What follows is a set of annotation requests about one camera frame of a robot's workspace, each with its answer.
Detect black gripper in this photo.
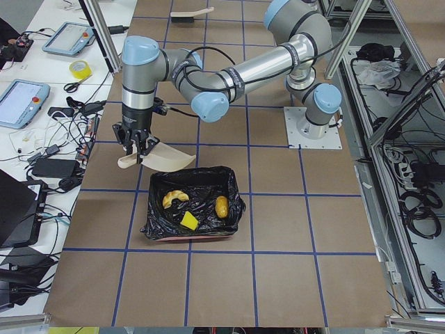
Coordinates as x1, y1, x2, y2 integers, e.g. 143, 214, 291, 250
112, 104, 159, 164

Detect beige plastic dustpan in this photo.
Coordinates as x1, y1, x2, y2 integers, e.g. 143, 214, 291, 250
118, 142, 196, 172

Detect curved croissant bread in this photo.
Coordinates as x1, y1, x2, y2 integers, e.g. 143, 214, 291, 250
162, 190, 189, 209

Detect yellow green sponge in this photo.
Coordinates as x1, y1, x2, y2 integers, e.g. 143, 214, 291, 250
180, 211, 199, 231

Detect brown bread roll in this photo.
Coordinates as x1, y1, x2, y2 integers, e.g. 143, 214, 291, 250
215, 196, 229, 218

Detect beige hand brush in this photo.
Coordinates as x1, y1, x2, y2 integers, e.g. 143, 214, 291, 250
170, 6, 215, 23

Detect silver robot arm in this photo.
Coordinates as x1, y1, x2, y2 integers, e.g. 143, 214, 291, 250
113, 1, 342, 172

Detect black bag lined bin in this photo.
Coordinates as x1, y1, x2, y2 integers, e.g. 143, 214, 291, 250
140, 166, 245, 241

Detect yellow tape roll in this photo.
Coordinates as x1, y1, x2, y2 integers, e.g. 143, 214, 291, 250
69, 60, 92, 79

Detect large black power brick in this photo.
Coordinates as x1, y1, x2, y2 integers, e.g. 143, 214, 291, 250
31, 159, 80, 178

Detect black power adapter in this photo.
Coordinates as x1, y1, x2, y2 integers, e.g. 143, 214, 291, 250
108, 25, 129, 35

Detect lower teach pendant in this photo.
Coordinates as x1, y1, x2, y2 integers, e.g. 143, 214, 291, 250
1, 79, 51, 129

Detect teach pendant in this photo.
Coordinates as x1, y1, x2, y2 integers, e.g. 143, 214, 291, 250
42, 22, 95, 56
1, 79, 51, 129

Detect upper teach pendant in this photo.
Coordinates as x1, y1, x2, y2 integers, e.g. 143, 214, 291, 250
42, 22, 95, 56

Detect black laptop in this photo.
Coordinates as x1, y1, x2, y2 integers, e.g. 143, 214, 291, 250
1, 171, 48, 248

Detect white crumpled cloth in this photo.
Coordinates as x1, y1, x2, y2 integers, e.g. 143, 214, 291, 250
357, 61, 401, 90

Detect black handled scissors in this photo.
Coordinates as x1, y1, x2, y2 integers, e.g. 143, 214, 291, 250
63, 74, 92, 94

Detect aluminium frame post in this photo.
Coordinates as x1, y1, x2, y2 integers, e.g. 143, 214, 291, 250
79, 0, 121, 74

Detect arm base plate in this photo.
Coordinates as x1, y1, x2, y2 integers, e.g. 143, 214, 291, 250
283, 106, 342, 150

